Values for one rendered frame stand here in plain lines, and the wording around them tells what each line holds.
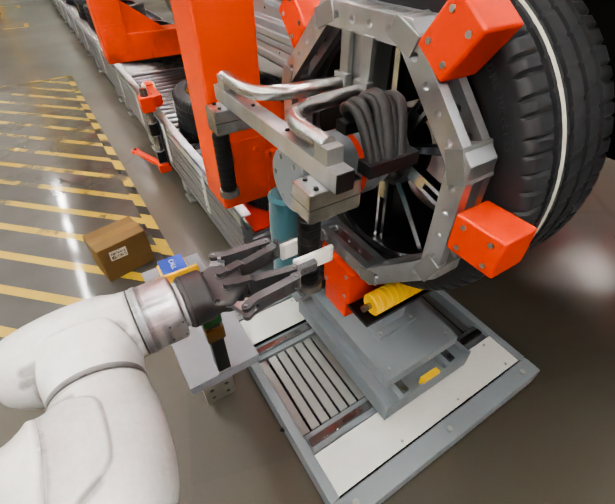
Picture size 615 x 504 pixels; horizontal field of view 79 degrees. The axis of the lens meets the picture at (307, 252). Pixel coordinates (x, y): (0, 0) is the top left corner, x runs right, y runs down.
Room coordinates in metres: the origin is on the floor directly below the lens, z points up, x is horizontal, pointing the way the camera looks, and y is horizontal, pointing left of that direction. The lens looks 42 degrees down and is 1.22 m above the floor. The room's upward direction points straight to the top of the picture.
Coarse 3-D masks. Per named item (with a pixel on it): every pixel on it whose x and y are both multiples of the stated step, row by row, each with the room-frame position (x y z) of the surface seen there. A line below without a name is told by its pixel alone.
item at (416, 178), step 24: (336, 48) 0.89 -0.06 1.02; (408, 120) 0.71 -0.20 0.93; (432, 144) 0.67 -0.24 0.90; (408, 168) 0.69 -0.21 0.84; (384, 192) 0.74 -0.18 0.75; (408, 192) 0.69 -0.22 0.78; (432, 192) 0.64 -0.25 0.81; (360, 216) 0.81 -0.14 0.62; (384, 216) 0.73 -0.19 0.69; (408, 216) 0.67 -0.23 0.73; (432, 216) 0.82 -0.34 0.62; (384, 240) 0.72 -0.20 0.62; (408, 240) 0.71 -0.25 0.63
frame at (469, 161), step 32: (352, 0) 0.78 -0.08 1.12; (320, 32) 0.79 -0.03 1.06; (384, 32) 0.64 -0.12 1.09; (416, 32) 0.59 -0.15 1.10; (288, 64) 0.90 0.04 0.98; (320, 64) 0.88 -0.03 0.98; (416, 64) 0.58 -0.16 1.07; (448, 96) 0.53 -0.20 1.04; (448, 128) 0.51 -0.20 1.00; (480, 128) 0.52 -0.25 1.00; (448, 160) 0.50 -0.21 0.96; (480, 160) 0.48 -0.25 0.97; (448, 192) 0.49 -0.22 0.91; (480, 192) 0.49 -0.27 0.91; (448, 224) 0.47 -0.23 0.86; (352, 256) 0.66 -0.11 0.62; (416, 256) 0.56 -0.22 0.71; (448, 256) 0.49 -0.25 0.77
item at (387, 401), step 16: (304, 304) 0.89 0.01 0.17; (320, 320) 0.83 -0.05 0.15; (320, 336) 0.79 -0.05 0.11; (336, 336) 0.76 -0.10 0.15; (336, 352) 0.71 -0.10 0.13; (352, 352) 0.70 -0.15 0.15; (448, 352) 0.68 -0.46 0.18; (464, 352) 0.70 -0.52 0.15; (352, 368) 0.64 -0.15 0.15; (368, 368) 0.64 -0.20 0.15; (432, 368) 0.64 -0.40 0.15; (448, 368) 0.63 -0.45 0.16; (368, 384) 0.57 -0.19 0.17; (400, 384) 0.57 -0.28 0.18; (416, 384) 0.59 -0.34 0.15; (432, 384) 0.60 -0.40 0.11; (384, 400) 0.53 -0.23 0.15; (400, 400) 0.52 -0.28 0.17; (384, 416) 0.50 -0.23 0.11
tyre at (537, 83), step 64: (384, 0) 0.77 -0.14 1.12; (512, 0) 0.63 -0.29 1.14; (576, 0) 0.71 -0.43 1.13; (512, 64) 0.55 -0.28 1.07; (576, 64) 0.59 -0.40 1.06; (512, 128) 0.52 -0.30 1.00; (576, 128) 0.54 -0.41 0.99; (512, 192) 0.49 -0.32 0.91; (576, 192) 0.54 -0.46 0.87; (384, 256) 0.68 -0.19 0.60
